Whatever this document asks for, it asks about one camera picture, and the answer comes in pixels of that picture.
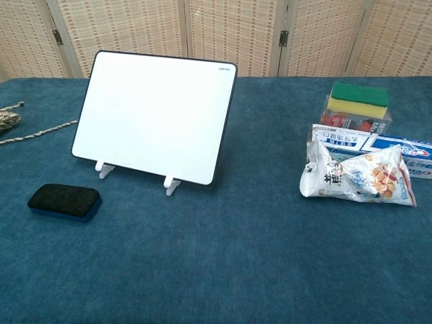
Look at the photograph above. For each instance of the black blue board eraser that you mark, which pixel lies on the black blue board eraser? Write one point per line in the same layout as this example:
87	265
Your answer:
62	200

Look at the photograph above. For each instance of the white plastic board stand foot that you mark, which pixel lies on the white plastic board stand foot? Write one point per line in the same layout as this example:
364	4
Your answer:
170	185
104	168

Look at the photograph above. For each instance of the blue velvet tablecloth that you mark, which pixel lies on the blue velvet tablecloth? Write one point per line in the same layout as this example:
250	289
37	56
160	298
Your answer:
216	253

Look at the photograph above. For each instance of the white and blue toothpaste box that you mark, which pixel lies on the white and blue toothpaste box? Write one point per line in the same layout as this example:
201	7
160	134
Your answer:
341	140

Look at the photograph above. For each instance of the woven bamboo folding screen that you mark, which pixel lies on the woven bamboo folding screen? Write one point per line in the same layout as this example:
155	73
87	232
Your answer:
219	33

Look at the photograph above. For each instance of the green and yellow sponge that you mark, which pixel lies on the green and yellow sponge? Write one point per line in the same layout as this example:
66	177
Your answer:
359	98
341	119

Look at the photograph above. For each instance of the crumpled silver snack bag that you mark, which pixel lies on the crumpled silver snack bag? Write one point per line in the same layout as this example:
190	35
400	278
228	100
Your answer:
354	182

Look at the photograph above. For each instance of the dark metal screen hinge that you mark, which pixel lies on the dark metal screen hinge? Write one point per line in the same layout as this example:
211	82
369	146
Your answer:
284	38
58	37

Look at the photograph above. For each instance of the white board with dark frame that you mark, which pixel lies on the white board with dark frame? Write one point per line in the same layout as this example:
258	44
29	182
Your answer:
152	118

